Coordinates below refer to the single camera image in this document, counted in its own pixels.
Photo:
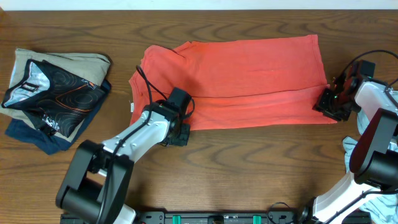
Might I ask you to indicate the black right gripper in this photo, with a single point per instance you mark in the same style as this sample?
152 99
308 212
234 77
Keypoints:
321 105

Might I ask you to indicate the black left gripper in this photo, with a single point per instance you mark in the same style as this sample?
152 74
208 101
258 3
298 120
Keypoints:
183 141

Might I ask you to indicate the red t-shirt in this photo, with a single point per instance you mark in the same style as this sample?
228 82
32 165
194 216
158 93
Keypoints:
238 84

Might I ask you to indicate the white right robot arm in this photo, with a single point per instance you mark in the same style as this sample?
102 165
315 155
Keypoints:
372 165

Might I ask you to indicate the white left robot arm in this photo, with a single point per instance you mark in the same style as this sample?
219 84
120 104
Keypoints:
96 183

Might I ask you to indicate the folded beige shirt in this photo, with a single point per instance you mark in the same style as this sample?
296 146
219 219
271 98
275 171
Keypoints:
91 67

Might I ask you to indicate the folded black patterned shirt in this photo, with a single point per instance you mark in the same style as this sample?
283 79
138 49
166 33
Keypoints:
54 100

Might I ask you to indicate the folded navy blue shirt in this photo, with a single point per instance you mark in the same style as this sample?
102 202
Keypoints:
19 130

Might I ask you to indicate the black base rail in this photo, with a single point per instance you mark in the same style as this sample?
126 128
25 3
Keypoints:
159 217

